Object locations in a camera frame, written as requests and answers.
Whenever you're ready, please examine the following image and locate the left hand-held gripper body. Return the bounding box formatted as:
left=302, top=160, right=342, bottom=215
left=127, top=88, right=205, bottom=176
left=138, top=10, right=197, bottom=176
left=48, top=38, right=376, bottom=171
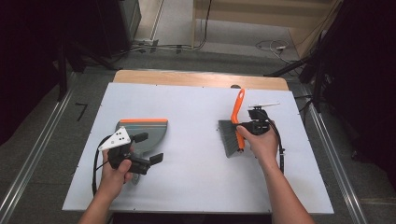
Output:
left=98, top=126, right=150, bottom=175

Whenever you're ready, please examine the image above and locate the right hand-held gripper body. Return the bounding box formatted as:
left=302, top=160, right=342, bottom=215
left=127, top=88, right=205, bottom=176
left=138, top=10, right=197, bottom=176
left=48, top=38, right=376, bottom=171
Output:
left=240, top=101, right=281, bottom=136

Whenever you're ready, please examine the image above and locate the grey dustpan with orange edge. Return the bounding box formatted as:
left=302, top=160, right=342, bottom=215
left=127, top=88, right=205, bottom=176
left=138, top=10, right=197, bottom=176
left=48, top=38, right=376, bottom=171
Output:
left=114, top=118, right=169, bottom=187

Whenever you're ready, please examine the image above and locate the orange brush with grey bristles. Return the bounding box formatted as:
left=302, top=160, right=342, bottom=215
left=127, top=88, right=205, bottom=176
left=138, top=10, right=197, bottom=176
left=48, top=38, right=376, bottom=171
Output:
left=218, top=88, right=248, bottom=159

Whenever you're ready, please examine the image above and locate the person's right hand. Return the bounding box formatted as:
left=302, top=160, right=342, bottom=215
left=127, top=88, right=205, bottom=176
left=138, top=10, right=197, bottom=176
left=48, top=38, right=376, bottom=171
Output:
left=235, top=121, right=280, bottom=166

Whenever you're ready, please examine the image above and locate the person's left hand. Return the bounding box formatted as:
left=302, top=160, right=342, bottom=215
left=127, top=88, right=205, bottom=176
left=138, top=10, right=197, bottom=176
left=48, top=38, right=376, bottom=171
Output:
left=98, top=148, right=134, bottom=198

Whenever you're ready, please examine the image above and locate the white board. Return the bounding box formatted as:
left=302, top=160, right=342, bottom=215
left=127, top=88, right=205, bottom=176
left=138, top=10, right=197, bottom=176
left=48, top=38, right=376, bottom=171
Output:
left=62, top=81, right=335, bottom=216

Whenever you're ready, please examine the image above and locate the wooden table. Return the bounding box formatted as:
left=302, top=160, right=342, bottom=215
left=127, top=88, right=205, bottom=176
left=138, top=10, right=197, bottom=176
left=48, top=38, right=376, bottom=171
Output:
left=112, top=69, right=290, bottom=91

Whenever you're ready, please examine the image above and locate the grey cabinet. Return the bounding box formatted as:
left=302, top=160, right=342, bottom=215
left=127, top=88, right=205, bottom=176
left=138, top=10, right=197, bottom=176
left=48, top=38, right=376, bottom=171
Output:
left=119, top=0, right=143, bottom=41

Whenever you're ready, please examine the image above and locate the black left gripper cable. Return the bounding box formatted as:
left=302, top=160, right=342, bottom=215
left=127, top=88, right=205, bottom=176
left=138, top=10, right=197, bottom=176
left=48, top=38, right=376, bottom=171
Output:
left=91, top=134, right=113, bottom=198

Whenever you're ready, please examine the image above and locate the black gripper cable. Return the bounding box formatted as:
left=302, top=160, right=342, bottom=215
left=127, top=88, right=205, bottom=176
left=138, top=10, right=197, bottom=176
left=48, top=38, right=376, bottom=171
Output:
left=91, top=134, right=113, bottom=198
left=263, top=117, right=287, bottom=175

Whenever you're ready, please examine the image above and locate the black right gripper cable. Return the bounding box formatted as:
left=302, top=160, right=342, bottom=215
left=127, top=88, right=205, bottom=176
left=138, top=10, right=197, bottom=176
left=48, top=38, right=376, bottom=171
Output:
left=263, top=117, right=287, bottom=175

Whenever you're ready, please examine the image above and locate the white cable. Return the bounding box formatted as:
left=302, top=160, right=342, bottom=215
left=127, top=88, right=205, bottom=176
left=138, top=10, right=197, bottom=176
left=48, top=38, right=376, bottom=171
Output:
left=255, top=39, right=292, bottom=63

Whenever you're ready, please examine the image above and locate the metal floor rail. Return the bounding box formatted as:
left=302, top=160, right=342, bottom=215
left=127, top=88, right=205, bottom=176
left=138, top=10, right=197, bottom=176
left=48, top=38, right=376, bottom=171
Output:
left=300, top=85, right=369, bottom=224
left=0, top=71, right=78, bottom=224

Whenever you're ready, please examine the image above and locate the black hanging cable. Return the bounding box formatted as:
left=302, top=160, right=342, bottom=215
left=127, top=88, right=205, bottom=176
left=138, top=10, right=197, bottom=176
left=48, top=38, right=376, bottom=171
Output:
left=191, top=0, right=214, bottom=50

